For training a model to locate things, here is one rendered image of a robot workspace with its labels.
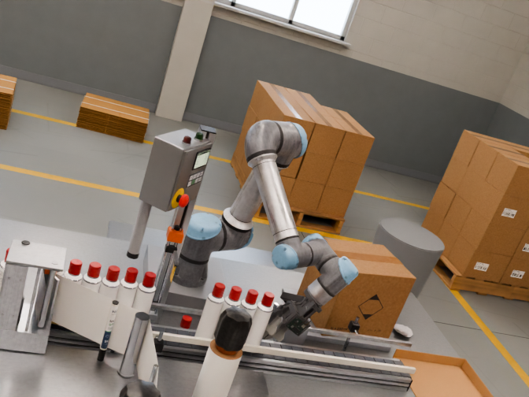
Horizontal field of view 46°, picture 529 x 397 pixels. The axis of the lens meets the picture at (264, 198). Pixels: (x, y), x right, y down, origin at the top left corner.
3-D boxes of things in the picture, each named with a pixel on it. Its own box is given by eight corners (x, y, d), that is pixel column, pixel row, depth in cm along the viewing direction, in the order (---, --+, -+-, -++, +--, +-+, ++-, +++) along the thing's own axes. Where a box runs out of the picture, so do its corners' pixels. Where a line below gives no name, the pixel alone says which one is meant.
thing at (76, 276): (52, 326, 178) (66, 265, 171) (53, 315, 183) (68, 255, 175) (71, 328, 180) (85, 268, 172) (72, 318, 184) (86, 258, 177)
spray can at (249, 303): (227, 350, 193) (246, 294, 186) (225, 339, 198) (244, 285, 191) (242, 353, 195) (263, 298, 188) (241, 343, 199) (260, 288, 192)
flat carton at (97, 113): (75, 126, 588) (79, 105, 581) (82, 110, 635) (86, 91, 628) (143, 143, 603) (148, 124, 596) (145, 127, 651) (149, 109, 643)
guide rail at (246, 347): (88, 329, 179) (90, 324, 178) (88, 327, 180) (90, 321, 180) (413, 373, 212) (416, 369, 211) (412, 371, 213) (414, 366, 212)
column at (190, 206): (145, 323, 202) (201, 129, 178) (144, 314, 206) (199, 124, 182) (158, 324, 203) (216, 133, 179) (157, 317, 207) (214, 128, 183)
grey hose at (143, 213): (126, 257, 186) (142, 194, 179) (126, 251, 189) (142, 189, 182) (138, 260, 187) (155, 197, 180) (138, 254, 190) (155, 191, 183)
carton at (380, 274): (321, 335, 224) (347, 272, 214) (294, 297, 244) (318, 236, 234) (389, 339, 237) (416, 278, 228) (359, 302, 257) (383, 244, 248)
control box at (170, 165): (137, 198, 175) (154, 135, 168) (168, 186, 190) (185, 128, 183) (168, 213, 172) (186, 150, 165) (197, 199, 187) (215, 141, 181)
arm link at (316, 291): (314, 274, 194) (330, 289, 198) (303, 283, 195) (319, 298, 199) (320, 287, 188) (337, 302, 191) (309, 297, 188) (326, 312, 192)
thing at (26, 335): (-12, 347, 162) (4, 262, 153) (-3, 317, 174) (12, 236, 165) (45, 354, 166) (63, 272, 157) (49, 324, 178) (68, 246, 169)
